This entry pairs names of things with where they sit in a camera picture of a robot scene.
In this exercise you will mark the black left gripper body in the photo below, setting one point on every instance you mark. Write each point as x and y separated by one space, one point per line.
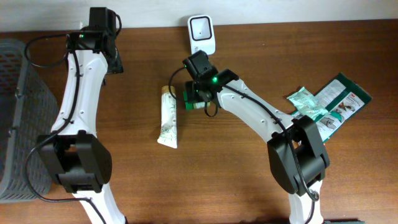
117 65

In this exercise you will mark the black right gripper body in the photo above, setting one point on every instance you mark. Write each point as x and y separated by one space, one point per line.
191 95

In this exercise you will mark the green lid jar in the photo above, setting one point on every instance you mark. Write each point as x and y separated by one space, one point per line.
194 105

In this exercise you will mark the white cream tube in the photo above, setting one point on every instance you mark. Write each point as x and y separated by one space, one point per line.
168 131

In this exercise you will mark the light teal wipes pack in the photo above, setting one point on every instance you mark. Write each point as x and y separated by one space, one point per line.
306 104

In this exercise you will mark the green 3M gloves package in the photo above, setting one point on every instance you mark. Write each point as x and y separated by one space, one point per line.
343 98

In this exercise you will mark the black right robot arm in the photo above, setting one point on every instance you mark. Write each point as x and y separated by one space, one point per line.
297 155

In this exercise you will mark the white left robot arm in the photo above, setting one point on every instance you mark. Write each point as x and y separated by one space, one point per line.
72 153

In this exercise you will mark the white barcode scanner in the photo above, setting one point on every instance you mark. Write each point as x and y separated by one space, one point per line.
201 34

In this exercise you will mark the grey plastic mesh basket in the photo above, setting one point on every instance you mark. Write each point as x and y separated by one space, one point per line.
28 110

